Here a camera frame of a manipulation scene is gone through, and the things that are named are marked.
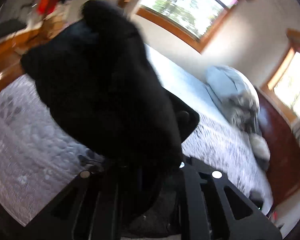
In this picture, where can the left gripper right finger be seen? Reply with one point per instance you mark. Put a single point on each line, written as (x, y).
(213, 208)

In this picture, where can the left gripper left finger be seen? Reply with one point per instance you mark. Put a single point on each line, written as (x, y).
(98, 215)

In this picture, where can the black pants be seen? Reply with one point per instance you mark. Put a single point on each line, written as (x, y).
(101, 89)

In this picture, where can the light grey cloth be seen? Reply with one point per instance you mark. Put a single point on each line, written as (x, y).
(259, 147)

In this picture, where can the grey quilted bedspread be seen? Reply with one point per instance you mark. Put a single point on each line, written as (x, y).
(38, 159)

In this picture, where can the dark wooden headboard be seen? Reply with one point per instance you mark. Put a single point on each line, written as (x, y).
(284, 166)

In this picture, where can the grey folded comforter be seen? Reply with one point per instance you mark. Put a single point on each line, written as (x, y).
(235, 97)

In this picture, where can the light blue bed sheet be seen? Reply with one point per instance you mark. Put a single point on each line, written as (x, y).
(180, 83)

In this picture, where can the wooden framed window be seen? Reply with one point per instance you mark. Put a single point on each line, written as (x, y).
(195, 22)
(283, 85)

